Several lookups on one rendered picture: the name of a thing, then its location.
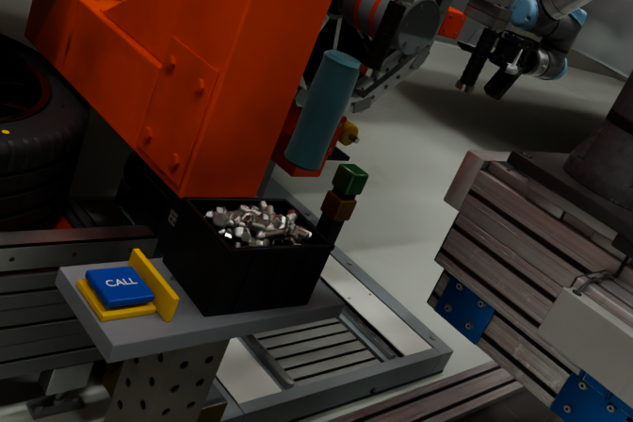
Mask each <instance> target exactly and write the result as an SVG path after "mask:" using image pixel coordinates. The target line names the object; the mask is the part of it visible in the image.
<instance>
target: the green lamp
mask: <svg viewBox="0 0 633 422"><path fill-rule="evenodd" d="M367 179H368V174H367V173H366V172H365V171H363V170H362V169H360V168H359V167H358V166H357V165H355V164H339V166H338V168H337V170H336V173H335V175H334V177H333V180H332V185H333V186H334V187H336V188H337V189H338V190H340V191H341V192H342V193H343V194H345V195H360V194H361V193H362V191H363V189H364V187H365V183H366V181H367Z"/></svg>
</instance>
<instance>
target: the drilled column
mask: <svg viewBox="0 0 633 422"><path fill-rule="evenodd" d="M229 342H230V339H227V340H222V341H218V342H213V343H208V344H203V345H199V346H194V347H189V348H184V349H176V350H171V351H166V352H161V353H157V354H152V355H147V356H142V357H138V358H133V359H128V360H124V363H123V366H122V371H121V374H120V376H119V378H118V381H117V384H116V387H115V390H114V393H113V396H112V399H111V400H110V403H109V406H108V409H107V412H106V415H105V420H104V422H197V420H198V417H199V415H200V413H201V410H202V408H203V405H204V402H205V400H206V397H207V395H208V393H209V390H210V388H211V385H212V383H213V380H214V379H215V377H216V374H217V372H218V369H219V365H220V363H221V360H222V358H223V356H224V353H225V351H226V349H227V347H228V344H229Z"/></svg>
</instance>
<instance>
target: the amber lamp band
mask: <svg viewBox="0 0 633 422"><path fill-rule="evenodd" d="M356 203H357V201H356V200H355V199H354V200H342V199H341V198H339V197H338V196H337V195H336V194H334V193H333V192H332V191H331V190H328V192H327V194H326V196H325V198H324V201H323V203H322V205H321V207H320V210H321V211H322V212H323V213H324V214H325V215H327V216H328V217H329V218H330V219H331V220H333V221H344V220H349V219H350V217H351V215H352V212H353V210H354V208H355V206H356Z"/></svg>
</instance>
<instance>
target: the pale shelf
mask: <svg viewBox="0 0 633 422"><path fill-rule="evenodd" d="M148 260H149V262H150V263H151V264H152V265H153V266H154V268H155V269H156V270H157V272H158V273H159V274H160V275H161V276H162V278H163V279H164V280H165V281H166V282H167V284H168V285H169V286H170V288H171V289H172V290H173V291H174V292H175V294H176V295H177V296H178V297H179V301H178V304H177V307H176V310H175V312H174V315H173V318H172V320H171V321H170V322H166V321H165V320H164V319H163V318H162V316H161V315H160V314H158V312H157V311H155V313H154V314H151V315H146V316H134V317H128V318H122V319H115V320H109V321H101V320H100V318H99V317H98V316H97V315H96V313H95V312H94V311H93V309H92V308H91V306H90V305H89V303H88V301H87V300H86V299H85V297H84V296H83V294H82V293H81V291H80V290H79V288H78V287H77V286H76V284H77V281H78V280H83V279H86V277H85V275H86V272H87V270H93V269H103V268H121V267H127V265H128V262H129V261H122V262H112V263H102V264H91V265H81V266H69V267H60V268H59V270H58V273H57V278H56V282H55V284H56V286H57V288H58V290H59V291H60V293H61V294H62V296H63V297H64V299H65V300H66V301H67V302H68V304H69V305H70V307H71V308H72V310H73V312H74V313H75V315H76V316H77V318H78V320H79V321H80V323H81V324H82V326H83V327H84V329H85V330H86V332H87V333H88V335H89V337H90V338H91V340H92V341H93V343H94V344H95V346H96V347H97V349H98V350H99V351H100V352H101V354H102V355H103V357H104V358H105V360H106V362H107V363H114V362H118V361H123V360H128V359H133V358H138V357H142V356H147V355H152V354H157V353H161V352H166V351H171V350H176V349H184V348H189V347H194V346H199V345H203V344H208V343H213V342H218V341H222V340H227V339H232V338H237V337H241V336H246V335H251V334H256V333H264V332H269V331H273V330H278V329H282V328H287V327H292V326H297V325H301V324H306V323H311V322H316V321H320V320H325V319H330V318H335V317H339V316H340V314H341V312H342V310H343V308H344V306H345V303H344V302H343V301H342V300H341V299H340V298H339V297H338V296H337V295H335V294H334V293H333V292H332V290H331V289H330V288H329V287H328V286H327V285H325V284H324V283H323V282H322V281H321V280H320V279H318V281H317V283H316V287H315V289H314V291H313V293H312V295H311V298H310V299H309V301H308V303H307V304H305V305H298V306H290V307H282V308H274V309H267V310H258V311H250V312H243V313H235V314H227V315H219V316H203V314H202V313H201V312H200V310H199V309H198V308H197V306H196V305H195V304H194V302H193V301H192V300H191V298H190V297H189V296H188V294H187V293H186V291H185V290H184V289H183V287H182V286H181V285H179V283H178V282H177V281H176V279H175V278H174V277H173V275H172V274H171V273H170V271H169V270H168V268H167V267H166V266H165V264H164V263H163V262H162V261H163V258H155V259H148Z"/></svg>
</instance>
